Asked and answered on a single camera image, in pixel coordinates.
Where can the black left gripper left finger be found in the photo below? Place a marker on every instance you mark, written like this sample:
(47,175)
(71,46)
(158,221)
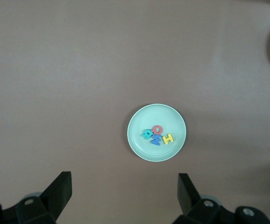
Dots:
(55,198)

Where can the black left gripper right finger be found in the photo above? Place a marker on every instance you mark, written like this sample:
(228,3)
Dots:
(188,203)

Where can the yellow foam letter H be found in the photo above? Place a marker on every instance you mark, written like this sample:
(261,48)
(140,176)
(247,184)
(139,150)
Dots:
(168,138)

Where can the blue foam letter M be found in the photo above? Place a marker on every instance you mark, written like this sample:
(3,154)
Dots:
(157,140)

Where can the pink foam letter Q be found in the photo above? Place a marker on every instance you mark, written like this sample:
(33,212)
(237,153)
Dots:
(161,130)

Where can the teal foam letter R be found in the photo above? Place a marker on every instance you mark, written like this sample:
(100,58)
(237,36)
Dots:
(146,134)

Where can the green plate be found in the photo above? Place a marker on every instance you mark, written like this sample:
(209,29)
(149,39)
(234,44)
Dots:
(149,119)

